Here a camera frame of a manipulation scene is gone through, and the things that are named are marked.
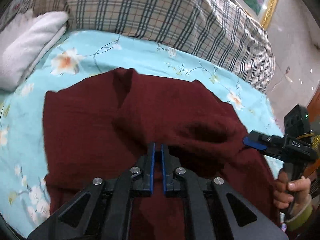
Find dark red knit sweater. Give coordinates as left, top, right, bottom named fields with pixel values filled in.
left=42, top=67, right=281, bottom=240

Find person's right forearm sleeve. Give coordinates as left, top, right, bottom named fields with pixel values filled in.
left=284, top=194, right=316, bottom=239

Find person's right hand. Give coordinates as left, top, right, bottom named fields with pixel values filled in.
left=273, top=168, right=311, bottom=213

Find wooden glass cabinet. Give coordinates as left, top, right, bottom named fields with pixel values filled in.
left=306, top=84, right=320, bottom=181

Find beige plaid quilt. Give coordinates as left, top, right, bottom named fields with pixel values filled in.
left=29, top=0, right=276, bottom=92

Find light blue floral bedsheet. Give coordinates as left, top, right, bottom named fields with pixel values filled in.
left=1, top=30, right=281, bottom=237

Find white folded towel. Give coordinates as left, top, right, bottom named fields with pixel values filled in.
left=1, top=9, right=69, bottom=92

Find red floral pillow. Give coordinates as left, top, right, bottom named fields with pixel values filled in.
left=0, top=0, right=43, bottom=33

